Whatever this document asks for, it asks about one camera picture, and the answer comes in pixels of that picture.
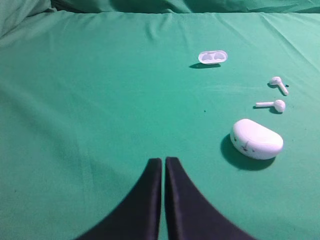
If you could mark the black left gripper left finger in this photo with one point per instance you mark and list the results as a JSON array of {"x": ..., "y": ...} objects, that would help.
[{"x": 138, "y": 215}]

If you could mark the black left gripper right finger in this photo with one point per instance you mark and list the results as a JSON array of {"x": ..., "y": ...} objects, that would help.
[{"x": 189, "y": 215}]

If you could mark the white bluetooth earbud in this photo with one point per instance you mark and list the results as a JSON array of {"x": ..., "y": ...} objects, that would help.
[
  {"x": 278, "y": 105},
  {"x": 277, "y": 81}
]

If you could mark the white earbud case base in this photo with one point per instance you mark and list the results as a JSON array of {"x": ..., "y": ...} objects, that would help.
[{"x": 255, "y": 140}]

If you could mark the green table cloth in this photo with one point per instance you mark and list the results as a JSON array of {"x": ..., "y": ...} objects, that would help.
[{"x": 87, "y": 99}]

